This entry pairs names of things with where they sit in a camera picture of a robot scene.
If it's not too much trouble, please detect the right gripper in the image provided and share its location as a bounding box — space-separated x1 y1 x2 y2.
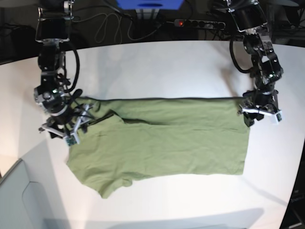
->
39 95 96 139

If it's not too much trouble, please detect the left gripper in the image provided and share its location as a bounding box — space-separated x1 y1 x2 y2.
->
238 89 279 126

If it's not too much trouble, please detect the green T-shirt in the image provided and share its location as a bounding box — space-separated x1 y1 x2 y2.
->
67 98 250 198

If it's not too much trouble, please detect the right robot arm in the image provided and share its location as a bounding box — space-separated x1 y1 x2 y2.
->
34 0 116 146

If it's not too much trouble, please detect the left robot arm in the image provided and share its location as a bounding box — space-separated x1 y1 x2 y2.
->
226 0 283 127

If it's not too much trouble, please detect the grey panel at corner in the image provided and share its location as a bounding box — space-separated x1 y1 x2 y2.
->
0 160 47 229

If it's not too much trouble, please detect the black power strip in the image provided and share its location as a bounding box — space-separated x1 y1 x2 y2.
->
173 19 226 31

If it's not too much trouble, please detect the blue box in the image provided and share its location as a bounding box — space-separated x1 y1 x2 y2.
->
116 0 183 10

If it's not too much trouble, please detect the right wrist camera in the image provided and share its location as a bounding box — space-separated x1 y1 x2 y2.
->
64 135 80 147

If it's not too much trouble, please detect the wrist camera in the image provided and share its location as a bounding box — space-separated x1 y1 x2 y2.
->
271 111 283 125
64 135 80 147

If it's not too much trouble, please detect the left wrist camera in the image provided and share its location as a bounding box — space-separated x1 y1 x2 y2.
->
271 111 283 125

